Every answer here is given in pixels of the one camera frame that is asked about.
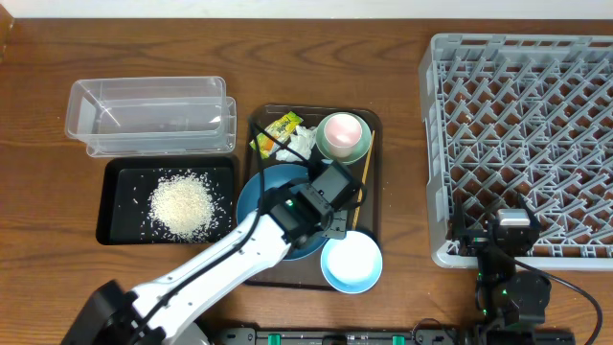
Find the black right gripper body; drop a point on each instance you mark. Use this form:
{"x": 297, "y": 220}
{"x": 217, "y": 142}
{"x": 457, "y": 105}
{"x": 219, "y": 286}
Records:
{"x": 477, "y": 239}

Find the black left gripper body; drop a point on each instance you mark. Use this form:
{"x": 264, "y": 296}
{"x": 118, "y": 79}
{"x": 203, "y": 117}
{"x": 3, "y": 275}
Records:
{"x": 336, "y": 224}

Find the light blue bowl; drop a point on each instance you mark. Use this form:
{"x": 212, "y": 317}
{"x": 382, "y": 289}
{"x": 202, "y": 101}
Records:
{"x": 352, "y": 265}

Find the pink cup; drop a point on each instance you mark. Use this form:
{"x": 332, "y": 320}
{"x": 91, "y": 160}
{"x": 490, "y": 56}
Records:
{"x": 343, "y": 132}

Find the pile of rice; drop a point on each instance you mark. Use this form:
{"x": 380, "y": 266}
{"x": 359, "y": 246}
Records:
{"x": 184, "y": 205}

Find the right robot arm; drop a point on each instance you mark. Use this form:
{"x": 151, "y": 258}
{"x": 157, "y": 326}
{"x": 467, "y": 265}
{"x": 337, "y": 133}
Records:
{"x": 512, "y": 301}

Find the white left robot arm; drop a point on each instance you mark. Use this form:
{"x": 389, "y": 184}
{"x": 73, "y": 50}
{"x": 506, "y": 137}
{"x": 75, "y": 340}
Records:
{"x": 159, "y": 311}

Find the grey dishwasher rack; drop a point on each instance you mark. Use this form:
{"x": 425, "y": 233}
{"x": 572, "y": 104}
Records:
{"x": 510, "y": 115}

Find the wooden chopstick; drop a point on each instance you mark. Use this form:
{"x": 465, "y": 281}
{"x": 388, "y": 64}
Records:
{"x": 362, "y": 192}

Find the brown serving tray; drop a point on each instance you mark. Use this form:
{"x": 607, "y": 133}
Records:
{"x": 301, "y": 268}

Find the crumpled white tissue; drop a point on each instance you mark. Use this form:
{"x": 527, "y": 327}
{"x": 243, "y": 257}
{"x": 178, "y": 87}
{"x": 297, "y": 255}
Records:
{"x": 302, "y": 141}

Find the yellow green snack wrapper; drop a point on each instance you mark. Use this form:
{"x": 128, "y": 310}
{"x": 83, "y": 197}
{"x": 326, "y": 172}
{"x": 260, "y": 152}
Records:
{"x": 271, "y": 138}

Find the green bowl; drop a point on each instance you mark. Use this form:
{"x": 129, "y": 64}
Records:
{"x": 360, "y": 150}

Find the black tray bin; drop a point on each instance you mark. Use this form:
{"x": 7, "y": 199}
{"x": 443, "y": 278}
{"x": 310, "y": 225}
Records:
{"x": 131, "y": 177}

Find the clear plastic bin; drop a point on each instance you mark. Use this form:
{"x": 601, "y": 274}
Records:
{"x": 152, "y": 116}

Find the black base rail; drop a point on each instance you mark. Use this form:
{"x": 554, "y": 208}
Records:
{"x": 426, "y": 332}

